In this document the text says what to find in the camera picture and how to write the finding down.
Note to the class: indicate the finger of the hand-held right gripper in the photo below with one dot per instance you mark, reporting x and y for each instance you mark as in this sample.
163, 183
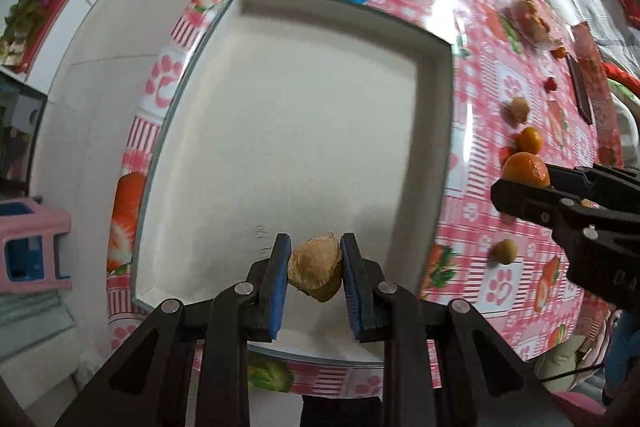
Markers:
567, 178
525, 199

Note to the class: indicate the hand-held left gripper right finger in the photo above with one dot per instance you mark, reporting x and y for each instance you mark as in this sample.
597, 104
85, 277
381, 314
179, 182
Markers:
352, 292

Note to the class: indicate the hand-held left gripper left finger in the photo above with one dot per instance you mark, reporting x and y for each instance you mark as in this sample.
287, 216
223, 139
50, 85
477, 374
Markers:
279, 287

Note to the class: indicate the large orange mandarin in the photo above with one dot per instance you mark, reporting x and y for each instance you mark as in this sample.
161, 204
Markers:
522, 168

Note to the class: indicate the wrinkled brown round fruit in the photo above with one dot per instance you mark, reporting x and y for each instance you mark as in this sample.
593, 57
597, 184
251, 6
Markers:
316, 268
519, 109

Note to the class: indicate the small orange mandarin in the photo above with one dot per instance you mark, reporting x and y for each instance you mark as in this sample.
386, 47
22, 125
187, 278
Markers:
529, 140

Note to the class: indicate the yellow round fruit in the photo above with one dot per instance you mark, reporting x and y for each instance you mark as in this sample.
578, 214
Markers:
505, 251

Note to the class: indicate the white square tray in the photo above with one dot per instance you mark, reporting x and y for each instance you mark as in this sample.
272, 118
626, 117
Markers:
300, 107

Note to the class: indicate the black phone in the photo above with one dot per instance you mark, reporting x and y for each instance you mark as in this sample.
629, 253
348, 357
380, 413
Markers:
580, 89

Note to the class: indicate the small red fruit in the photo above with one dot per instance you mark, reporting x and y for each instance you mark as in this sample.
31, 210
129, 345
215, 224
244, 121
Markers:
550, 84

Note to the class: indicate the red paper packet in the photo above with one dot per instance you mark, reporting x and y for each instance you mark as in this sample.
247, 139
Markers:
597, 77

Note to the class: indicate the tiny orange fruit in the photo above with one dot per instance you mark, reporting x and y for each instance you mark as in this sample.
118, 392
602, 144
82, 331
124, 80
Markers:
559, 52

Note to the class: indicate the clear bag of fruit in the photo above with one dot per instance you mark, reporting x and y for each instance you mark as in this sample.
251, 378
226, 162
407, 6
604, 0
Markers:
531, 17

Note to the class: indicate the pale green plastic box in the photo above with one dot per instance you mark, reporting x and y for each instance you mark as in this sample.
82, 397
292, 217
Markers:
32, 322

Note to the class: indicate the pink plastic stool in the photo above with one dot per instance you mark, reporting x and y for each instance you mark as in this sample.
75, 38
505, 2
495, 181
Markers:
35, 227

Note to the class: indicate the dark glass cabinet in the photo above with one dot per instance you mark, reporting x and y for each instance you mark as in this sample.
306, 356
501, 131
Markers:
15, 132

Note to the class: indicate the green leafy plant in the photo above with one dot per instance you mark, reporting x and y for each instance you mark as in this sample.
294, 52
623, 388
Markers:
29, 4

